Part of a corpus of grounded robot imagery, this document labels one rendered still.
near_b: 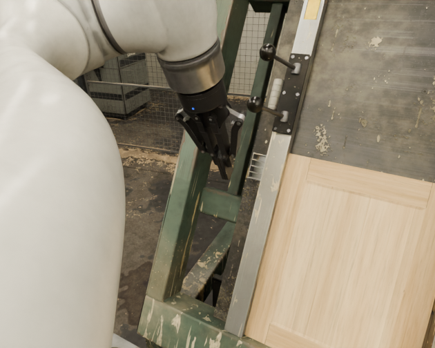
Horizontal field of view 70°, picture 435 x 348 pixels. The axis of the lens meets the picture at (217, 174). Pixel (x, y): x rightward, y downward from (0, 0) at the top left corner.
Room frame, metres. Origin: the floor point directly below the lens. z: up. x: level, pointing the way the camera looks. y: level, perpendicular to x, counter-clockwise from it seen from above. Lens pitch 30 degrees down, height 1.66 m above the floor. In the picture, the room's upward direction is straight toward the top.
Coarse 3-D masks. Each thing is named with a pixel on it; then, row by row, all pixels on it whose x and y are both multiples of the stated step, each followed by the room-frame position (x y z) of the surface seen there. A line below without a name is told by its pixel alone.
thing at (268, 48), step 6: (264, 48) 0.73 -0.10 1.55; (270, 48) 0.73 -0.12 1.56; (264, 54) 0.73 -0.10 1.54; (270, 54) 0.73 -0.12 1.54; (264, 60) 0.74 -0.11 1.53; (270, 60) 0.74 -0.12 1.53; (276, 60) 0.76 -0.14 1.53; (282, 60) 0.76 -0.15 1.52; (288, 66) 0.78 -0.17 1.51; (294, 66) 0.78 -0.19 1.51; (300, 66) 0.79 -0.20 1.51; (294, 72) 0.78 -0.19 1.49
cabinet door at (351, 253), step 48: (288, 192) 0.66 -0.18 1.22; (336, 192) 0.62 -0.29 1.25; (384, 192) 0.59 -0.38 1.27; (432, 192) 0.56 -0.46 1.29; (288, 240) 0.59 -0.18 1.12; (336, 240) 0.56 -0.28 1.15; (384, 240) 0.53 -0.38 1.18; (432, 240) 0.50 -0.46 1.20; (288, 288) 0.53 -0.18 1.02; (336, 288) 0.50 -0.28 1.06; (384, 288) 0.47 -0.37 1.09; (432, 288) 0.45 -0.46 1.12; (288, 336) 0.46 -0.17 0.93; (336, 336) 0.44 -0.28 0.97; (384, 336) 0.42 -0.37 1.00
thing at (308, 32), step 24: (312, 24) 0.85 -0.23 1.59; (312, 48) 0.82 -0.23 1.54; (288, 144) 0.71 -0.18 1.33; (264, 168) 0.69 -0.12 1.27; (264, 192) 0.66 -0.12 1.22; (264, 216) 0.63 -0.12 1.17; (264, 240) 0.59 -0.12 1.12; (240, 264) 0.58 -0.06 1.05; (240, 288) 0.55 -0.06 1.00; (240, 312) 0.51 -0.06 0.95; (240, 336) 0.48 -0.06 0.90
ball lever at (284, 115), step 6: (252, 102) 0.68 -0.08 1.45; (258, 102) 0.68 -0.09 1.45; (252, 108) 0.68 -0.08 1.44; (258, 108) 0.68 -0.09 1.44; (264, 108) 0.70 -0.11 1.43; (270, 108) 0.71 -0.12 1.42; (276, 114) 0.72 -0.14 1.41; (282, 114) 0.73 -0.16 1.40; (288, 114) 0.73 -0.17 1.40; (282, 120) 0.73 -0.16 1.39; (288, 120) 0.73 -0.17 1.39
